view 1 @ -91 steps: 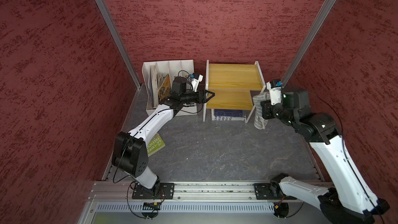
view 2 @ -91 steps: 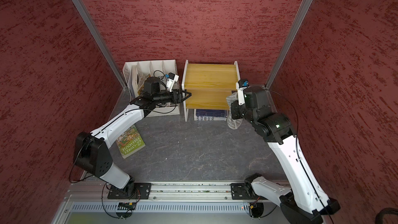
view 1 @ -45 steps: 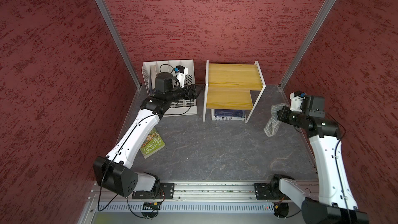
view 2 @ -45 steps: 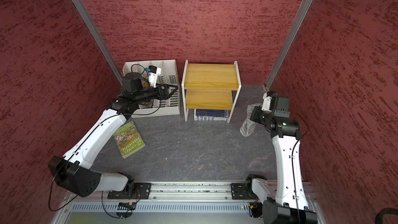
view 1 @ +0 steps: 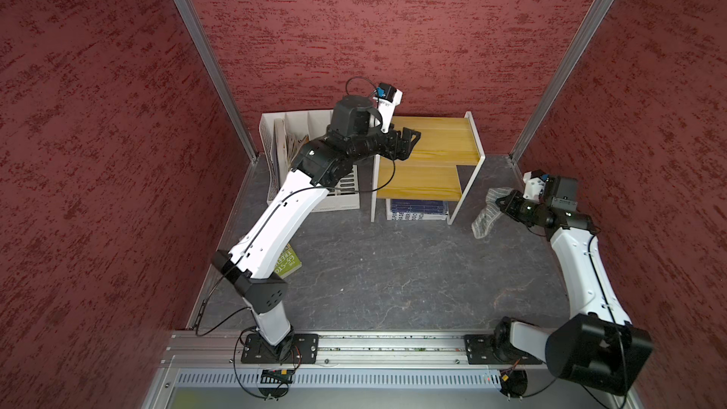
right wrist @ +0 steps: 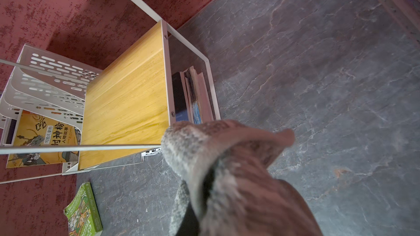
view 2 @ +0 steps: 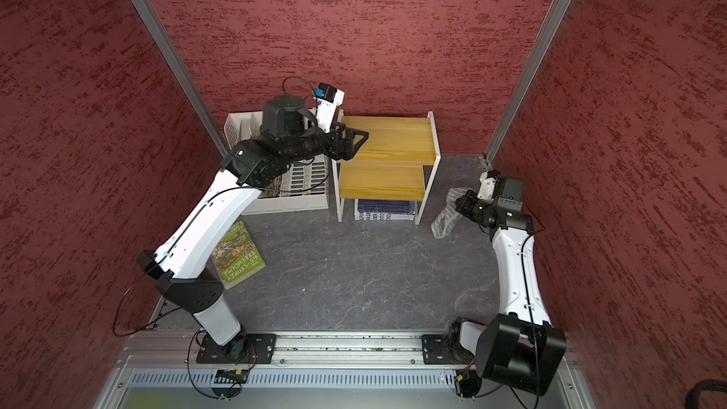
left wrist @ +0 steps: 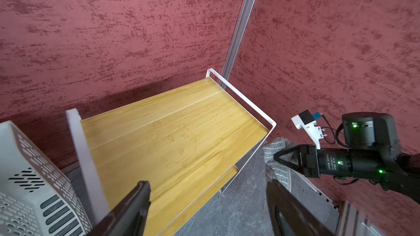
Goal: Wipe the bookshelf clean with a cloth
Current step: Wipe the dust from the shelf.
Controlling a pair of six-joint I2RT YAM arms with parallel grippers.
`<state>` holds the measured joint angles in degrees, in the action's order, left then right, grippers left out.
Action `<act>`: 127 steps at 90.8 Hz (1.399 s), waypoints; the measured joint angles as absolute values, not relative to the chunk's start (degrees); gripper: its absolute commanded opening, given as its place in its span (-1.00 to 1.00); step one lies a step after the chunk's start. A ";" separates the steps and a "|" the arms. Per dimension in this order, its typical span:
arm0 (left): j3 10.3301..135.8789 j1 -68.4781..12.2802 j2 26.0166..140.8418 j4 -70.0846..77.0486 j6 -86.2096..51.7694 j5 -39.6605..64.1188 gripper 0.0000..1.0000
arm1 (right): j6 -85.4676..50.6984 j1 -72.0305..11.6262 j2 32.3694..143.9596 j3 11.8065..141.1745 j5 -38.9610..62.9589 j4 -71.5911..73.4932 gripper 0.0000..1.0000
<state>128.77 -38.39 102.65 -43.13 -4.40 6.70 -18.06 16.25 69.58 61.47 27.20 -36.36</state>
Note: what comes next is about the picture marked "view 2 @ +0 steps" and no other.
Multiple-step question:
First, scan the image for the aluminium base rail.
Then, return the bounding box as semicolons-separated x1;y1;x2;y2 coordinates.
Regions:
115;331;464;370

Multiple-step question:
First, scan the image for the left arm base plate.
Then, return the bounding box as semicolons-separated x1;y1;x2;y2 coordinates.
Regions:
196;333;278;365

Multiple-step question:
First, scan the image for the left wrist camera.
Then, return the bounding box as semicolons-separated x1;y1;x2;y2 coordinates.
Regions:
314;83;345;133

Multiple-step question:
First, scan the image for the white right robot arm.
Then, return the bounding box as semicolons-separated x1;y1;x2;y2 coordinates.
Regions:
449;170;567;398

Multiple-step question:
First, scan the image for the right aluminium corner post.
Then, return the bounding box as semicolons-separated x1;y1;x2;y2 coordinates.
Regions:
484;0;572;169

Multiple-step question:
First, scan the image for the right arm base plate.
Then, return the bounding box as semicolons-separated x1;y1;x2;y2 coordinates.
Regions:
421;334;473;367

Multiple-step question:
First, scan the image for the dark blue book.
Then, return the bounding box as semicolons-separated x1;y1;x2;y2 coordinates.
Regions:
356;199;416;215

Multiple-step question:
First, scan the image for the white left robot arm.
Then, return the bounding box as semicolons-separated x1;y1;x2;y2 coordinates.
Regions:
137;85;368;364

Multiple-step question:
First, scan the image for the left aluminium corner post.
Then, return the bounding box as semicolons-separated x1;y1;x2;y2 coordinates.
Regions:
130;0;229;156

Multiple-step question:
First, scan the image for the aluminium corner post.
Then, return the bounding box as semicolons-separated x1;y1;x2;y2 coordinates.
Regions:
484;0;572;169
130;0;229;156

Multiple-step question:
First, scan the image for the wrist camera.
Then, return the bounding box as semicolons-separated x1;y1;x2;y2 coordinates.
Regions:
477;170;501;202
314;83;345;133

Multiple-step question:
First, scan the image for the green treehouse book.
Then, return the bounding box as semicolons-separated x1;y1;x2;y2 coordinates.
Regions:
210;221;266;290

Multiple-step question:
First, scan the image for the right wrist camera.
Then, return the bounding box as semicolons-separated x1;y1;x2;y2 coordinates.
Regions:
477;170;501;202

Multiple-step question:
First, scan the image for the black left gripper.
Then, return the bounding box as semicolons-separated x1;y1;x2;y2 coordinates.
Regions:
279;117;367;164

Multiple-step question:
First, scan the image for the grey patterned cloth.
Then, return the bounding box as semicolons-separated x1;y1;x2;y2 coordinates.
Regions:
431;187;468;240

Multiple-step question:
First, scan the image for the white file organizer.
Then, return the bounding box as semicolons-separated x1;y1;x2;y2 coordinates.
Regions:
223;111;329;215

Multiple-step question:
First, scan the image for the white book with black lettering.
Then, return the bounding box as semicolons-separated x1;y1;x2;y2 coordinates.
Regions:
354;200;416;221

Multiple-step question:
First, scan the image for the wooden white-framed bookshelf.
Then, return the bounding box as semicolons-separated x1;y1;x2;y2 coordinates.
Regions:
331;111;441;225

